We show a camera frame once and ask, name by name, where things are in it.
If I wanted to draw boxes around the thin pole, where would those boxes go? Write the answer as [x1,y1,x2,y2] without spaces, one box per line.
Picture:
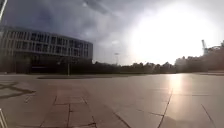
[67,61,71,77]

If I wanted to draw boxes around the pale crane tower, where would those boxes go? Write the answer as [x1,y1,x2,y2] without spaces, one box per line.
[200,39,208,55]

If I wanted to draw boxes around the dark low planting strip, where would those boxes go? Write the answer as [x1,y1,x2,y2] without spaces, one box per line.
[36,74,118,80]

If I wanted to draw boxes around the grey paved plaza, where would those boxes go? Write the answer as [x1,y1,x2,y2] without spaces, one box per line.
[0,72,224,128]

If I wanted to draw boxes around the large glass-fronted building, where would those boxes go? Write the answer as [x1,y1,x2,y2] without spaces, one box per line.
[0,25,94,75]

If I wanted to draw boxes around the tall light pole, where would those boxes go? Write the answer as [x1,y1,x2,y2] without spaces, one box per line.
[114,52,120,66]

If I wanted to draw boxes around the row of dark trees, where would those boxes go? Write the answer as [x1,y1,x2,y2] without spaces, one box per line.
[66,41,224,75]

